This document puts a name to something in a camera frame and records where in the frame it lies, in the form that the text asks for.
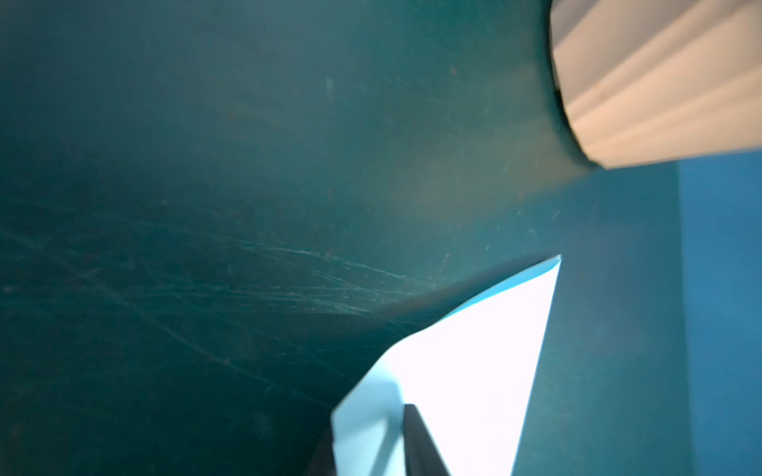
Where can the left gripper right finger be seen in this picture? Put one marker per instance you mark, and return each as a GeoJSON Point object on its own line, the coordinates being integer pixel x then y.
{"type": "Point", "coordinates": [422, 457]}

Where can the light blue square paper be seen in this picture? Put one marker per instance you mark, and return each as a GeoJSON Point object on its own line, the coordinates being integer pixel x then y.
{"type": "Point", "coordinates": [470, 375]}

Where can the terracotta flower pot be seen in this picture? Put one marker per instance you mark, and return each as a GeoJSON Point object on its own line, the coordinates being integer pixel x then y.
{"type": "Point", "coordinates": [645, 82]}

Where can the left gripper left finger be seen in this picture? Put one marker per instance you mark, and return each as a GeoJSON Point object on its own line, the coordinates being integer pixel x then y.
{"type": "Point", "coordinates": [322, 462]}

